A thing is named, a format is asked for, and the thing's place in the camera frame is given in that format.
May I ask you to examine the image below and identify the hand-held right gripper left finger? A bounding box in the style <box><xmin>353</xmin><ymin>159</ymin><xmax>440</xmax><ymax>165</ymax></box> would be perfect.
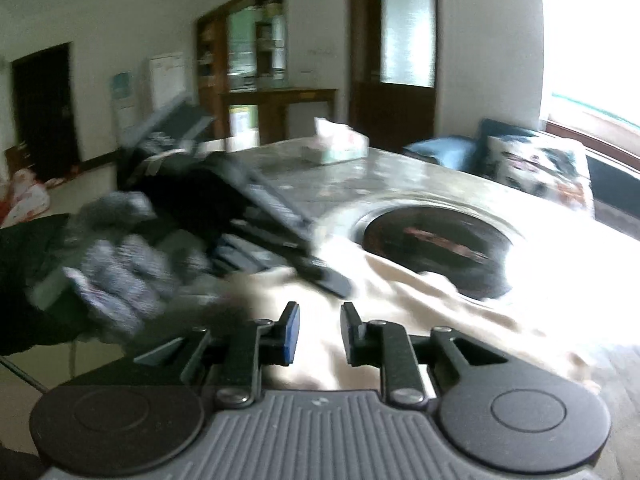
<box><xmin>134</xmin><ymin>301</ymin><xmax>301</xmax><ymax>408</ymax></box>

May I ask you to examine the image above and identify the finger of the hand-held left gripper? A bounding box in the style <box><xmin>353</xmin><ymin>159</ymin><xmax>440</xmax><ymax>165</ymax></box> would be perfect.
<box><xmin>287</xmin><ymin>252</ymin><xmax>353</xmax><ymax>298</ymax></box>

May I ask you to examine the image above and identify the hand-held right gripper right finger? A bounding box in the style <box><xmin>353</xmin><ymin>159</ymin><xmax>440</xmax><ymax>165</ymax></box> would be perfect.
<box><xmin>340</xmin><ymin>302</ymin><xmax>508</xmax><ymax>408</ymax></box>

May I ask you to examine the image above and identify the beige cloth garment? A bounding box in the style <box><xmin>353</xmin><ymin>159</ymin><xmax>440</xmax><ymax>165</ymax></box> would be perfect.
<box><xmin>220</xmin><ymin>247</ymin><xmax>603</xmax><ymax>396</ymax></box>

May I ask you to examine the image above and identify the person's left hand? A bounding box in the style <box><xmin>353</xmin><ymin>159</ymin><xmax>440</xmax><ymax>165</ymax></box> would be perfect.
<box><xmin>30</xmin><ymin>192</ymin><xmax>236</xmax><ymax>346</ymax></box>

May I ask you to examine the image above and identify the round black stove plate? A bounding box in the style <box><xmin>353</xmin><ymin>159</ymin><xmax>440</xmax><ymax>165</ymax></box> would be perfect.
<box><xmin>362</xmin><ymin>205</ymin><xmax>512</xmax><ymax>301</ymax></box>

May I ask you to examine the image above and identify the white refrigerator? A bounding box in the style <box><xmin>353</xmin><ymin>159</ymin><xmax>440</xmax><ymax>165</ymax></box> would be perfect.
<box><xmin>146</xmin><ymin>51</ymin><xmax>188</xmax><ymax>116</ymax></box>

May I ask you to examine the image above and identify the water dispenser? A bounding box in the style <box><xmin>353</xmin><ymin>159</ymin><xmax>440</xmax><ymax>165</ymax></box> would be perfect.
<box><xmin>110</xmin><ymin>71</ymin><xmax>138</xmax><ymax>131</ymax></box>

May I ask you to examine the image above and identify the tissue box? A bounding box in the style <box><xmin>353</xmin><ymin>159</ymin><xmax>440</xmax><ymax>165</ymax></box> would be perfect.
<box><xmin>301</xmin><ymin>117</ymin><xmax>369</xmax><ymax>166</ymax></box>

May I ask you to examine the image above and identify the wooden display cabinet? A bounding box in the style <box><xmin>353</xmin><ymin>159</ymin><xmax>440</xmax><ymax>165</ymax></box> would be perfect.
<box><xmin>196</xmin><ymin>0</ymin><xmax>338</xmax><ymax>146</ymax></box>

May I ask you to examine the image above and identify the blue cushion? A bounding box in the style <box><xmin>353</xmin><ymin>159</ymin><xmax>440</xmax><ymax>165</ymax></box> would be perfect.
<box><xmin>402</xmin><ymin>135</ymin><xmax>481</xmax><ymax>171</ymax></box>

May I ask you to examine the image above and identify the red and white bag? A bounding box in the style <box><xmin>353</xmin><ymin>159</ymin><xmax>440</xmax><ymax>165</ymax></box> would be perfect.
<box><xmin>0</xmin><ymin>169</ymin><xmax>51</xmax><ymax>228</ymax></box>

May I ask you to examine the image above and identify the dark wooden door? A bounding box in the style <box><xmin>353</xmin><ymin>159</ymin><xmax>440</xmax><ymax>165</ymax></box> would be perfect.
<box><xmin>11</xmin><ymin>42</ymin><xmax>81</xmax><ymax>181</ymax></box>

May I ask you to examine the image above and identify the dark door with frosted glass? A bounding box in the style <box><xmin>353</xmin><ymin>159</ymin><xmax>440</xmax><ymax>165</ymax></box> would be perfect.
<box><xmin>349</xmin><ymin>0</ymin><xmax>438</xmax><ymax>138</ymax></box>

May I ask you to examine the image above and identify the butterfly print pillow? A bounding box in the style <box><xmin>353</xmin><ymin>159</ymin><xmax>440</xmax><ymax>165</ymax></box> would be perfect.
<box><xmin>482</xmin><ymin>132</ymin><xmax>596</xmax><ymax>216</ymax></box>

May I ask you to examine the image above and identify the window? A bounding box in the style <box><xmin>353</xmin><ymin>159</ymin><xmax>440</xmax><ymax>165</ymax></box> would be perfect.
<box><xmin>542</xmin><ymin>0</ymin><xmax>640</xmax><ymax>128</ymax></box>

